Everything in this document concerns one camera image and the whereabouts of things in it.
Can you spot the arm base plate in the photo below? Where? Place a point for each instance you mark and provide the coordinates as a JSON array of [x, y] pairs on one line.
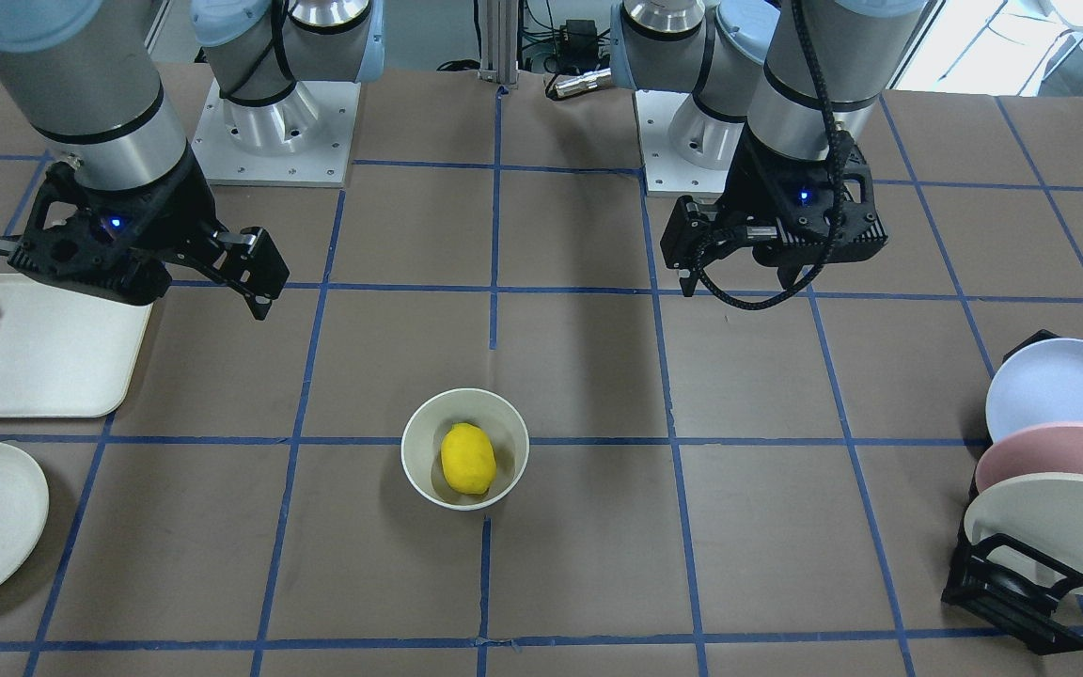
[[699, 144], [316, 155]]

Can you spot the pink plate in rack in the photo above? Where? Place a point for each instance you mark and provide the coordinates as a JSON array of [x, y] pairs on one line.
[[1045, 448]]

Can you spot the black dish rack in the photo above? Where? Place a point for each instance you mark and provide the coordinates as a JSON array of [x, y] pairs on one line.
[[1016, 589]]

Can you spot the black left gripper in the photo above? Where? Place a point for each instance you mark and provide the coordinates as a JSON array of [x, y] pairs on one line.
[[756, 184]]

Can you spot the cream plate in rack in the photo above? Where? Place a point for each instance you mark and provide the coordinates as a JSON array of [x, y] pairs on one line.
[[1041, 510]]

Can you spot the white rectangular tray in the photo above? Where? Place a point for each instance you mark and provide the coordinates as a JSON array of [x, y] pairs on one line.
[[64, 354]]

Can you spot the blue plate in rack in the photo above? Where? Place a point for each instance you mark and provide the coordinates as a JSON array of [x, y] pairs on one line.
[[1041, 383]]

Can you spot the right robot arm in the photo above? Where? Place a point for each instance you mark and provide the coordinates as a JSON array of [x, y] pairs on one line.
[[86, 83]]

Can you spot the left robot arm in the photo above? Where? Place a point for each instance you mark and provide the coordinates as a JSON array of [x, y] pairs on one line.
[[799, 79]]

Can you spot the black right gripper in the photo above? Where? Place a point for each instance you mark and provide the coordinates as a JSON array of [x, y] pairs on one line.
[[180, 209]]

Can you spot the yellow lemon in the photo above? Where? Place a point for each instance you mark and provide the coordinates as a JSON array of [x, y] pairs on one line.
[[467, 459]]

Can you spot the white ceramic bowl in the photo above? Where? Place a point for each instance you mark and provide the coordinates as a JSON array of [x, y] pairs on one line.
[[422, 443]]

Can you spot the silver cylindrical connector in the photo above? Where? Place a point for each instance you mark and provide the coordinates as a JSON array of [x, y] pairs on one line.
[[558, 90]]

